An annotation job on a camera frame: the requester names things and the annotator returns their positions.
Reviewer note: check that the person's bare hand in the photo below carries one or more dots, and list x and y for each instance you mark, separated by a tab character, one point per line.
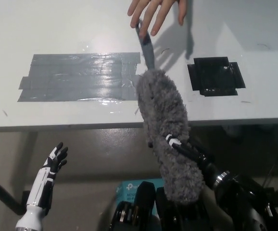
158	12

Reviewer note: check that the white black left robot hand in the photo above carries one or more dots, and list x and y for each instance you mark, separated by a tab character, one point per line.
48	173

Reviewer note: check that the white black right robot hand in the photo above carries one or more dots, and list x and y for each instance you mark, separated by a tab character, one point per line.
196	154

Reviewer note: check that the grey fluffy duster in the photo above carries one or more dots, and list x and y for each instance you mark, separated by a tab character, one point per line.
164	115

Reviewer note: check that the black robot body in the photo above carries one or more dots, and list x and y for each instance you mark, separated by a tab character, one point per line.
143	211

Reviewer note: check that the black table leg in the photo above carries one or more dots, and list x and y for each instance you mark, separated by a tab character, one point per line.
2	192

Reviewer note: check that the teal router box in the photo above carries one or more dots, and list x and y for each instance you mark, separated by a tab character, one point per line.
129	191

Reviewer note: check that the black tape patch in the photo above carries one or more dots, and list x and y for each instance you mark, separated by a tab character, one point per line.
216	77

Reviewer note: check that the grey duct tape patch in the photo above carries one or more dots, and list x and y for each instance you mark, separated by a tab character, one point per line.
81	77

